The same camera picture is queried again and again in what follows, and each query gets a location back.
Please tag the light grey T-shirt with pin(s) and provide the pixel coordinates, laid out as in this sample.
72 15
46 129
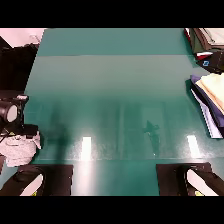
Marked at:
20 150

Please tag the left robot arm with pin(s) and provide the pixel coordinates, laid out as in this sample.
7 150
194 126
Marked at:
13 113

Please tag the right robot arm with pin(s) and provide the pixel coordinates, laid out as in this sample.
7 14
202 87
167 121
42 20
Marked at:
200 178

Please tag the lavender garment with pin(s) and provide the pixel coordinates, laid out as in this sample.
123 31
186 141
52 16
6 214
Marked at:
210 125

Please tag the cream garment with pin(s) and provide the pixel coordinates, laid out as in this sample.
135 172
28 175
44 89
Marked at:
213 88

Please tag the navy garment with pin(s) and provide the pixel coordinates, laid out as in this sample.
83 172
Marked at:
218 118

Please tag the black garment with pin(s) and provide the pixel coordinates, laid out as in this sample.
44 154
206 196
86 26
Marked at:
215 63

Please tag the heap of clothes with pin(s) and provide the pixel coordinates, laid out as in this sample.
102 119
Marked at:
203 38

